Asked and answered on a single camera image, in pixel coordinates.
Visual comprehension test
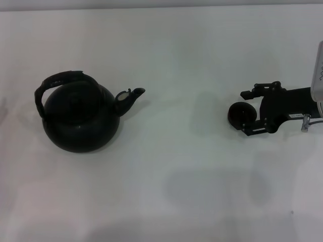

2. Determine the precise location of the small black teacup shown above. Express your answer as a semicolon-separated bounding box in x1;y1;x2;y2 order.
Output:
227;102;259;127

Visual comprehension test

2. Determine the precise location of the grey right wrist cable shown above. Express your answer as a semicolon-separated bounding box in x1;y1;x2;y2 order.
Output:
301;113;323;133

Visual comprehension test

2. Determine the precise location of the black round teapot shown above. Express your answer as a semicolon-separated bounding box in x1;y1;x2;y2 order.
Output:
34;70;147;154

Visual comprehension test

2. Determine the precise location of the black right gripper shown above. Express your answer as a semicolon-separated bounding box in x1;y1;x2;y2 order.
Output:
240;81;313;138

